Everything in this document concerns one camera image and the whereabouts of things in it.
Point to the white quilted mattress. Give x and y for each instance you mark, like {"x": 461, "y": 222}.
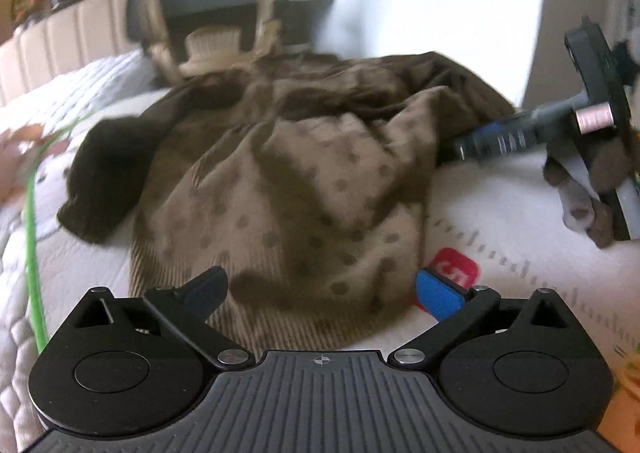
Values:
{"x": 41, "y": 123}

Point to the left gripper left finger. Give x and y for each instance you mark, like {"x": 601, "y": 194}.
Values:
{"x": 185, "y": 310}

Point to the beige black office chair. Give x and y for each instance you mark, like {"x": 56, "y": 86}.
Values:
{"x": 189, "y": 38}

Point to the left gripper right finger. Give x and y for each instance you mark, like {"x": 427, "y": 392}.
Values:
{"x": 460, "y": 313}

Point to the cartoon ruler play mat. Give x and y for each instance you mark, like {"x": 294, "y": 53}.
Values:
{"x": 498, "y": 224}

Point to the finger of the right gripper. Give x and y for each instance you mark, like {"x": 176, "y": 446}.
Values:
{"x": 548, "y": 124}

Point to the red potted plant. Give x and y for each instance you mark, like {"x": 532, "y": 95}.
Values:
{"x": 22, "y": 10}

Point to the brown corduroy garment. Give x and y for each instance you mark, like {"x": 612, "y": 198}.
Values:
{"x": 306, "y": 178}

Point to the beige padded bed headboard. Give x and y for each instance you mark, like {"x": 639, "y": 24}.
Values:
{"x": 67, "y": 41}

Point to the gloved right hand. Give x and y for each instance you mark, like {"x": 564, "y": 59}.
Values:
{"x": 580, "y": 183}

